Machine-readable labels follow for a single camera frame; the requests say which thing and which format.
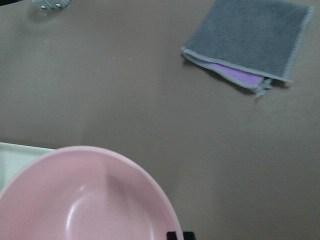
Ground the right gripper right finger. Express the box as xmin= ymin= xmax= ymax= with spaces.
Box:
xmin=183 ymin=231 xmax=196 ymax=240

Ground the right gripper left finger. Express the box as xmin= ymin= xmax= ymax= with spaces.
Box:
xmin=166 ymin=231 xmax=177 ymax=240

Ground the small pink bowl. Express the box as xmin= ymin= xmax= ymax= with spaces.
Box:
xmin=0 ymin=146 xmax=183 ymax=240

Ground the cream rabbit tray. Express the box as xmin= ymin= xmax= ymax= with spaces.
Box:
xmin=0 ymin=142 xmax=53 ymax=190

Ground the grey purple folded cloth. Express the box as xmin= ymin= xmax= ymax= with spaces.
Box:
xmin=181 ymin=0 xmax=313 ymax=96

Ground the aluminium frame post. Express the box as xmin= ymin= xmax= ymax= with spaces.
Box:
xmin=32 ymin=0 xmax=71 ymax=10

